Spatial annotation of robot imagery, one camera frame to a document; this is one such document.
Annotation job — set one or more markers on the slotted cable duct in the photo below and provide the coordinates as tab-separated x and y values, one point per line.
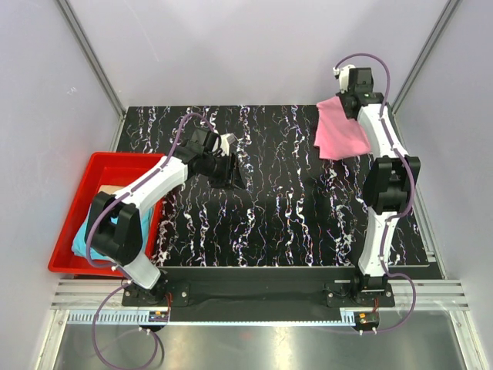
155	318

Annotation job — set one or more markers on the light blue t shirt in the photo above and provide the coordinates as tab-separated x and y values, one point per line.
79	244

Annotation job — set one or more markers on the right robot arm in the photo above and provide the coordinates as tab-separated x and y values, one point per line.
388	189

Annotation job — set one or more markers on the red plastic bin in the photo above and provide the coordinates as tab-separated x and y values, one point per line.
103	168

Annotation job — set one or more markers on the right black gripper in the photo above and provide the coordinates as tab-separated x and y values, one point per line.
342	97

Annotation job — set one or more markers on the aluminium frame post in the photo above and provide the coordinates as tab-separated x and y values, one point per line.
445	17
72	20

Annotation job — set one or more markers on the left aluminium frame post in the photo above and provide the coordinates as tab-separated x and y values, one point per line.
72	20

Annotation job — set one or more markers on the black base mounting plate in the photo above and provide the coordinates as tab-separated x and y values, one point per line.
249	294

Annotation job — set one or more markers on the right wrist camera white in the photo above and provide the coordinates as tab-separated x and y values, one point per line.
342	74

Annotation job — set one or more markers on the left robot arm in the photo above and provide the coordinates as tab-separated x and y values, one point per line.
114	227

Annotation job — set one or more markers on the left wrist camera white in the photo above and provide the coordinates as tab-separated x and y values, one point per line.
224	144

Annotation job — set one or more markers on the right aluminium frame post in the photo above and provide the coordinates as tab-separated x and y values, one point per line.
445	17

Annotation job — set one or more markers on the beige t shirt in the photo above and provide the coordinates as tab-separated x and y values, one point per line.
110	189

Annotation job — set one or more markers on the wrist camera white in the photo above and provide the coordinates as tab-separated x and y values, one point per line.
342	74
224	144

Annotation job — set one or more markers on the pink t shirt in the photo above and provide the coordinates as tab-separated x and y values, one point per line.
338	137

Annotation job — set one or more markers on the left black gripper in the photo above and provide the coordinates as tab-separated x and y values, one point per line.
229	176

